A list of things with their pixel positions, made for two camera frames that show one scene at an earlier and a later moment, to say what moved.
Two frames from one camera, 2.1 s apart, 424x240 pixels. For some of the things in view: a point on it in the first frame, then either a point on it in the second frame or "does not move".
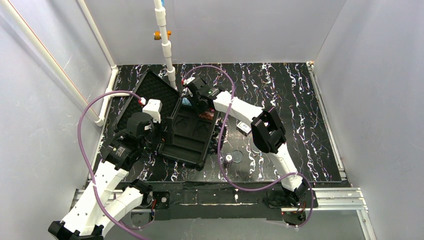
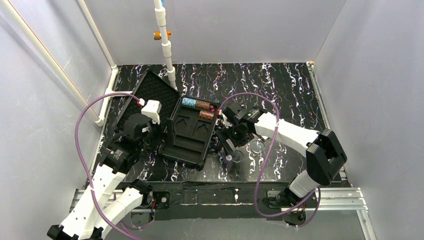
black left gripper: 159,131 does not move
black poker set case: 188,135 does not move
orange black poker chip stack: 207,115 does not move
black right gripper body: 193,88 to 226,133
